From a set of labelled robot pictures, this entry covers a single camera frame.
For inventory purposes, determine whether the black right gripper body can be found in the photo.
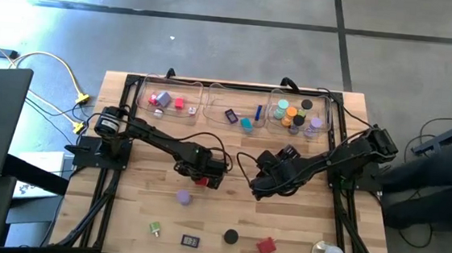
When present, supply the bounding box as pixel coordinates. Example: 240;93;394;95
252;142;307;198

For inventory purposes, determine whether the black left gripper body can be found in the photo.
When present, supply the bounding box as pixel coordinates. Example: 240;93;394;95
172;146;230;183

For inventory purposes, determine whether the large purple hourglass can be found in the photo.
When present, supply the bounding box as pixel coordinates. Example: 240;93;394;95
175;188;193;208

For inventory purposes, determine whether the red plug adapter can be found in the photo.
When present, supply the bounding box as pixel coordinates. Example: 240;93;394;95
255;235;279;253

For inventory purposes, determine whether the large black hourglass red sand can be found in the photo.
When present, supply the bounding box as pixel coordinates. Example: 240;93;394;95
222;228;240;247

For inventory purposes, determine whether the dark purple rectangular block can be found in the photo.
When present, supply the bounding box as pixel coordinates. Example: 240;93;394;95
223;108;240;125

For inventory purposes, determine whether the teal box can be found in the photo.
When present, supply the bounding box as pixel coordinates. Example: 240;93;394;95
238;117;255;135

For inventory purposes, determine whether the small purple hourglass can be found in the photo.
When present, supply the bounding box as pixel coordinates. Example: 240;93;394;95
304;115;325;139

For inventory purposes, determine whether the small green block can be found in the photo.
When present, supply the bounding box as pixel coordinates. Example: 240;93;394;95
148;221;163;238

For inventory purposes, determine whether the black hourglass yellow-green sand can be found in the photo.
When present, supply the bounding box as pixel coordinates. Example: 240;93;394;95
296;98;314;118

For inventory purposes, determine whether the clear plastic bin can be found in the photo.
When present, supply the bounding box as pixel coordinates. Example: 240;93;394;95
264;87;334;140
201;81;271;131
135;73;205;122

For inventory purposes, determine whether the white printed box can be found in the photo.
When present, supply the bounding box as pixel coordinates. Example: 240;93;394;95
12;147;76;205

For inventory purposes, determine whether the black desk beam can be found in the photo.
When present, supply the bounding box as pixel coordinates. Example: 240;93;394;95
0;152;72;197

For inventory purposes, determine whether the blue-grey metal stand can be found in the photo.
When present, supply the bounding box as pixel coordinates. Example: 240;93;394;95
410;108;452;159

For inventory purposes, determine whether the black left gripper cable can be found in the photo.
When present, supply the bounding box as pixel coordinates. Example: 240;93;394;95
173;129;237;173

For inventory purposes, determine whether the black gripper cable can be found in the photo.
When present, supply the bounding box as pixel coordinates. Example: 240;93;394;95
173;129;237;173
234;151;263;189

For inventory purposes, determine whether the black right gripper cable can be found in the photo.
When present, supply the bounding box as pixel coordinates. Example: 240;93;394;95
234;151;263;189

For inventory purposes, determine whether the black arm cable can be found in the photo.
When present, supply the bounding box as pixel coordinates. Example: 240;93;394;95
313;86;378;129

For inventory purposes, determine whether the black metal table frame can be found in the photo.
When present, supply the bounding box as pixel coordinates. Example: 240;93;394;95
52;68;403;253

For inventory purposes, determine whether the yellow power cable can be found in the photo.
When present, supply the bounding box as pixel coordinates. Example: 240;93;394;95
7;48;94;107
0;31;93;135

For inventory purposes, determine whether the black floor cable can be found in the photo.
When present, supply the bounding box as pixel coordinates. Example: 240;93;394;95
405;114;452;151
396;220;434;249

